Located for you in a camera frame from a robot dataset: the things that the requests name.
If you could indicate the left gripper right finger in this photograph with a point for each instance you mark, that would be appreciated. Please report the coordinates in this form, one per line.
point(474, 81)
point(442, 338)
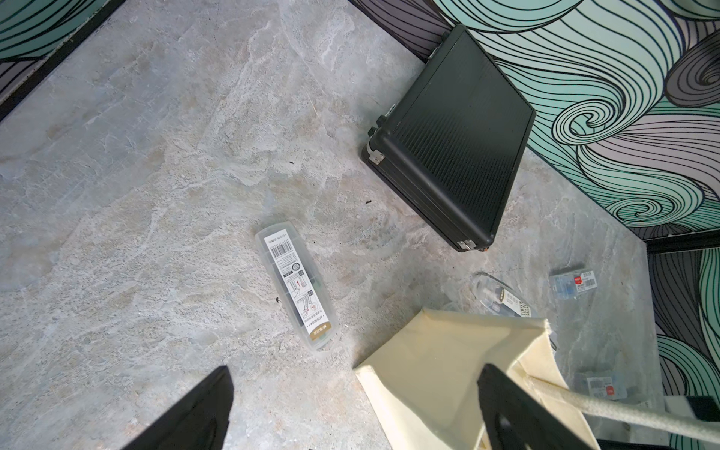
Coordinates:
point(516, 421)

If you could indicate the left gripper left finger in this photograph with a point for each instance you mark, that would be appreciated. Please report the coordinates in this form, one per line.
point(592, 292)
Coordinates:
point(200, 420)

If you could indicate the cream canvas tote bag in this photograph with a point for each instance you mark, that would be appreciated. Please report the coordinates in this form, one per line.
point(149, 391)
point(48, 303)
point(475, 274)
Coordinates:
point(422, 384)

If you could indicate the clear compass case brown label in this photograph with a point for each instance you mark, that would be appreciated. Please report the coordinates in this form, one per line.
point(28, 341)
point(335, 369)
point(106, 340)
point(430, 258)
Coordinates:
point(498, 298)

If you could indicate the small lead box near right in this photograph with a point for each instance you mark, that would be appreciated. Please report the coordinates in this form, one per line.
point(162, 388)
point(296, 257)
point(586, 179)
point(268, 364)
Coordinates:
point(607, 384)

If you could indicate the small lead box red label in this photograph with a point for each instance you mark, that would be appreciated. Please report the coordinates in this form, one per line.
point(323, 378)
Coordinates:
point(571, 284)

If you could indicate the black ribbed carrying case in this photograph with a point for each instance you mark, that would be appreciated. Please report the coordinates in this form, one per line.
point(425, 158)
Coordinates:
point(451, 147)

